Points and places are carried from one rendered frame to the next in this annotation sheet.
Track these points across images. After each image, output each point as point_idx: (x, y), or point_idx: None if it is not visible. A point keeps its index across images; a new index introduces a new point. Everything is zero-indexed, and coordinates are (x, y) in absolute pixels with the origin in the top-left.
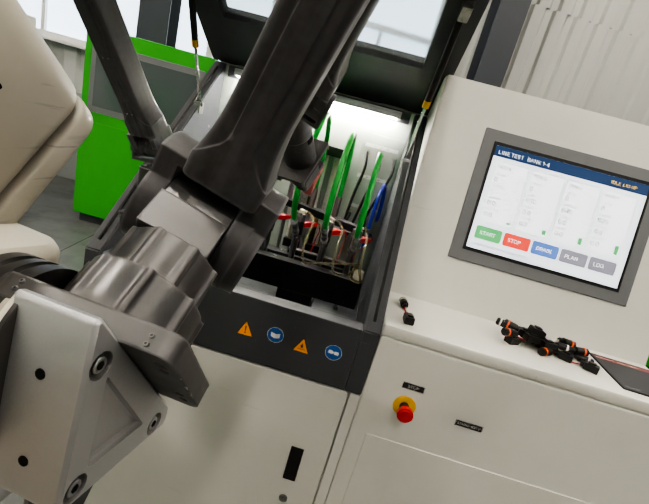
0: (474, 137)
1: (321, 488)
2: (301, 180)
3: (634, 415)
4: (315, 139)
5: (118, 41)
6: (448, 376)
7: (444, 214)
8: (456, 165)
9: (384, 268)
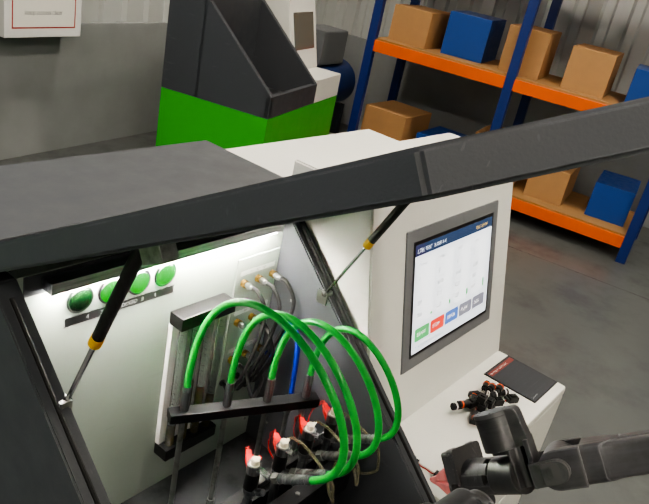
0: (400, 249)
1: None
2: (493, 500)
3: (543, 416)
4: (467, 445)
5: None
6: None
7: (392, 340)
8: (393, 286)
9: (403, 447)
